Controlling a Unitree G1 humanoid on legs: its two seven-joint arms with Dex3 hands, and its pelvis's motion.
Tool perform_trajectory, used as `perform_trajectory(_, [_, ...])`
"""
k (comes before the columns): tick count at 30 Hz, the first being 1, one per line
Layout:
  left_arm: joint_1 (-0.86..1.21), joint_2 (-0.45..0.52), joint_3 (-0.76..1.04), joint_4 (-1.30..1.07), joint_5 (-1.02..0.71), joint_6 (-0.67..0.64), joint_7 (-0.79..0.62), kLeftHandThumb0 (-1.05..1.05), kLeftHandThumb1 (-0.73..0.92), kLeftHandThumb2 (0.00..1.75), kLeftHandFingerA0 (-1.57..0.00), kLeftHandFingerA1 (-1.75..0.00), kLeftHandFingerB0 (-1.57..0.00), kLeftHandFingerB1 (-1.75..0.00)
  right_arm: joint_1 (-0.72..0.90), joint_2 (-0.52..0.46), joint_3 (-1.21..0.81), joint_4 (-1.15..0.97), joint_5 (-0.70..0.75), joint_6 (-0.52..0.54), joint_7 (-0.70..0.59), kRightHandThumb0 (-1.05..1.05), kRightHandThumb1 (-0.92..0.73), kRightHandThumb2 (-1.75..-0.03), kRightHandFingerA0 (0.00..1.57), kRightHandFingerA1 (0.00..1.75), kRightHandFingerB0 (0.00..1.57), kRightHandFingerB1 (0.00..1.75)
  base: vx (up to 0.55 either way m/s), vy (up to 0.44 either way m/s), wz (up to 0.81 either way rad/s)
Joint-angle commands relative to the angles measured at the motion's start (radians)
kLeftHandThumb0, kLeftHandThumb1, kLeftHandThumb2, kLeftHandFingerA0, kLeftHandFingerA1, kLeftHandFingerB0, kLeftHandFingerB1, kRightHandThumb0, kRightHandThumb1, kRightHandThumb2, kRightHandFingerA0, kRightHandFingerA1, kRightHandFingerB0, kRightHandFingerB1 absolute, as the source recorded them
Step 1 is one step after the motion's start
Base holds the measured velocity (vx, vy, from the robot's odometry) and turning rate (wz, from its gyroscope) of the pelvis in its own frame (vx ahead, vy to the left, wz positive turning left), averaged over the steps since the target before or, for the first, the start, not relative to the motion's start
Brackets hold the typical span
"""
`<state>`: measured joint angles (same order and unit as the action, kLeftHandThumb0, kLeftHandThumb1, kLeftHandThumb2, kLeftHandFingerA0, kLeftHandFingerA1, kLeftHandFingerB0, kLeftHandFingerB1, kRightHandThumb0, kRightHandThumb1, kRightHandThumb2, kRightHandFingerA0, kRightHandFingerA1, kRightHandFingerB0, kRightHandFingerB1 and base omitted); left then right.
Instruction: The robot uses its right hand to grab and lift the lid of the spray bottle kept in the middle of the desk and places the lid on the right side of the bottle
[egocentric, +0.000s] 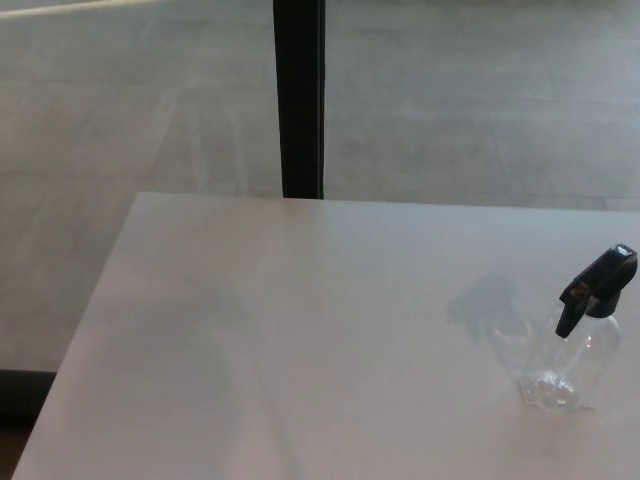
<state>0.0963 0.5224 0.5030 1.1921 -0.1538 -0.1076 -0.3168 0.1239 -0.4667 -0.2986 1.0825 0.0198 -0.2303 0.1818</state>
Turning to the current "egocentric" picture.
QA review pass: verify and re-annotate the black window frame post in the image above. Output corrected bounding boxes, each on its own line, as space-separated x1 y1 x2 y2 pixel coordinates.
272 0 327 200

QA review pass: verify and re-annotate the clear plastic spray bottle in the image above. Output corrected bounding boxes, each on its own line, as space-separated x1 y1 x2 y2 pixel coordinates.
519 298 623 412

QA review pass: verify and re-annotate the black spray trigger lid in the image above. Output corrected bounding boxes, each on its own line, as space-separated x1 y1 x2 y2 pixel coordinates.
554 243 640 340

